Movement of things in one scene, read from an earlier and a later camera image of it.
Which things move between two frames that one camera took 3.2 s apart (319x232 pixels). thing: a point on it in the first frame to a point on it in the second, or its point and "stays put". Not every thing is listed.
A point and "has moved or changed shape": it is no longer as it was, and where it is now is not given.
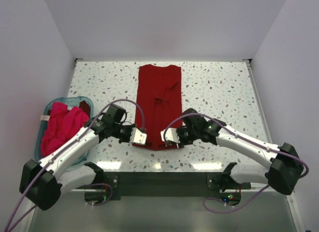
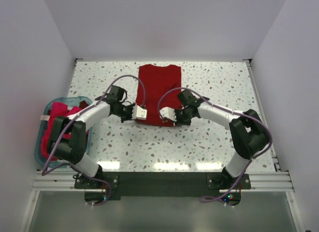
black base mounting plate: (157, 184) stays put
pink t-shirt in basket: (62, 121) stays put
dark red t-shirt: (160, 92) has moved or changed shape
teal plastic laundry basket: (48, 106) stays put
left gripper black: (127, 139) to (130, 116)
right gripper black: (182, 143) to (179, 121)
